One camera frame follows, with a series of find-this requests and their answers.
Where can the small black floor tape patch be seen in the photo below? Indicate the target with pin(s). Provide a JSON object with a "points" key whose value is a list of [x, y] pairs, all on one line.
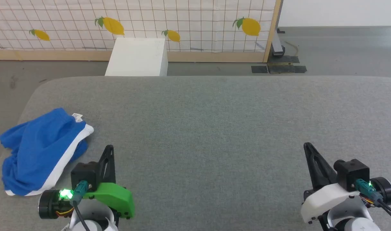
{"points": [[259, 69]]}

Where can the blue shorts with white trim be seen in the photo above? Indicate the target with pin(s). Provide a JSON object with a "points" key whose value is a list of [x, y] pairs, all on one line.
{"points": [[38, 150]]}

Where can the grey fabric sofa cushion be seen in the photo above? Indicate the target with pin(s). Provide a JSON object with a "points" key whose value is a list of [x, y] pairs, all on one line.
{"points": [[214, 134]]}

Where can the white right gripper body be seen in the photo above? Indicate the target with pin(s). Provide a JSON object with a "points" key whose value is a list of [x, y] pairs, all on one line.
{"points": [[327, 199]]}

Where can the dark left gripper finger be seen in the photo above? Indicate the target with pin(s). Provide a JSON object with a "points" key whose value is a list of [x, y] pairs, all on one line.
{"points": [[108, 166]]}

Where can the grey metal screen foot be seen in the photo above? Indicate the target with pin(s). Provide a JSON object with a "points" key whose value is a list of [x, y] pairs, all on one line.
{"points": [[276, 45]]}

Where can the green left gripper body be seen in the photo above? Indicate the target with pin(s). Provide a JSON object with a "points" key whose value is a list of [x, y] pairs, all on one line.
{"points": [[118, 199]]}

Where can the white rectangular box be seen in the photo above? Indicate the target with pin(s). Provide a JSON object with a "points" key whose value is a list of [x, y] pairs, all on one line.
{"points": [[136, 57]]}

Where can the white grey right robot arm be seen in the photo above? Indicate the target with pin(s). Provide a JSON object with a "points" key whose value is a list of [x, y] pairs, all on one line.
{"points": [[383, 189]]}

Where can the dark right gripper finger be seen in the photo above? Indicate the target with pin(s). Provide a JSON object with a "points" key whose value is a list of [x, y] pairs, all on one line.
{"points": [[317, 166]]}

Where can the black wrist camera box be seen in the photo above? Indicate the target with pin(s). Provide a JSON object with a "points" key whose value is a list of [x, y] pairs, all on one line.
{"points": [[83, 175], [351, 175]]}

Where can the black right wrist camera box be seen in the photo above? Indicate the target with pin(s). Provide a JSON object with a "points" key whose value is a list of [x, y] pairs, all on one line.
{"points": [[351, 175]]}

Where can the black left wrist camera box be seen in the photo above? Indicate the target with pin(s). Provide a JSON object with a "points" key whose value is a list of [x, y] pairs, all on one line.
{"points": [[83, 175]]}

